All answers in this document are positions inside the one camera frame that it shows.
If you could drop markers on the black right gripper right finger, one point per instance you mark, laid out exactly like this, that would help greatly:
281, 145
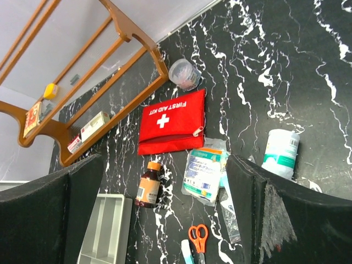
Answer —
281, 221

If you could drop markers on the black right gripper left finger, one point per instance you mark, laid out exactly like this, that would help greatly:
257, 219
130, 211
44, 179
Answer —
45, 220

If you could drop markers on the white gauze packet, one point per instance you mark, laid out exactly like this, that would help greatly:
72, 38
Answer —
203, 173

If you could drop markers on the red first aid pouch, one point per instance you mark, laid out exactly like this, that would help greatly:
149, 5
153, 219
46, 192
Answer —
173, 125

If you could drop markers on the red white medicine box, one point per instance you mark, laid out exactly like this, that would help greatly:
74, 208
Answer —
75, 144

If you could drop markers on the white green medicine box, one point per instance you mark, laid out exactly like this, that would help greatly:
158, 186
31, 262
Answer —
94, 125

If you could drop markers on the brown medicine bottle orange cap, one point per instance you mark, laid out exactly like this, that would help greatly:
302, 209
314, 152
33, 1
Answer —
149, 186

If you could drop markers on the grey plastic tray insert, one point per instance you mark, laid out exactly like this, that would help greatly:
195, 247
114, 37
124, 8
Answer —
107, 234

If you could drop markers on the white blue bandage roll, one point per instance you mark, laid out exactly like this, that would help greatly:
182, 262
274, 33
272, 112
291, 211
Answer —
281, 152

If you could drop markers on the wooden shelf rack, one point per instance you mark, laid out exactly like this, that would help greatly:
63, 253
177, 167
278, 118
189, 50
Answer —
83, 47

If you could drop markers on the orange small scissors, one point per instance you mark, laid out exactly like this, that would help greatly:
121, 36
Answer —
198, 235

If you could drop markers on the white teal tube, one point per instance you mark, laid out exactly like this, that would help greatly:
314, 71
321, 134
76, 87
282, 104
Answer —
186, 252

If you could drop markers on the orange patterned box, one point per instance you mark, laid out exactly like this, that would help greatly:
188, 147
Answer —
32, 118

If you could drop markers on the yellow small box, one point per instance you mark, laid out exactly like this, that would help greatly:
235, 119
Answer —
51, 91

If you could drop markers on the clear round plastic container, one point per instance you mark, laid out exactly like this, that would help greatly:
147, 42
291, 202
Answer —
184, 75

